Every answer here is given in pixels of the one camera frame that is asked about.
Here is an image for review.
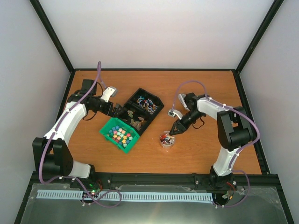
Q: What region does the purple cable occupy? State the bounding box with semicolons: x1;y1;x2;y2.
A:
38;61;122;207
171;80;260;209

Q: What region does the clear plastic jar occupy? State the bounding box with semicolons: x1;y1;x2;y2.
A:
159;131;175;148

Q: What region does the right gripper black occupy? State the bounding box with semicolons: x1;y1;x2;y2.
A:
170;111;205;136

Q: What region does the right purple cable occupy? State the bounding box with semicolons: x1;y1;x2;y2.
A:
171;80;260;209

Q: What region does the green plastic bin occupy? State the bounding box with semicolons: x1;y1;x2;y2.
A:
99;118;140;154

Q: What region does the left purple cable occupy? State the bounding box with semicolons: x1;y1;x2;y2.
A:
38;61;122;207

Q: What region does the black lollipop bin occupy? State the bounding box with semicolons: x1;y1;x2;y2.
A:
125;88;164;117

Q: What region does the black popsicle candy bin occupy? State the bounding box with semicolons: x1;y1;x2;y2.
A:
116;104;153;136

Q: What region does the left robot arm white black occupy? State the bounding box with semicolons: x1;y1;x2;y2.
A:
32;80;119;188

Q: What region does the light blue cable duct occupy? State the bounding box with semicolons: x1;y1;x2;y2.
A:
36;189;213;203

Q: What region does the black frame rail front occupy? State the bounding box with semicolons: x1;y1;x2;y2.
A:
30;171;215;189

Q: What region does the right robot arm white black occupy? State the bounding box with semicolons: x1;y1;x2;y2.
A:
168;93;257;189

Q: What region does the metal scoop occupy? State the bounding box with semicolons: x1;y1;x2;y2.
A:
178;93;190;111

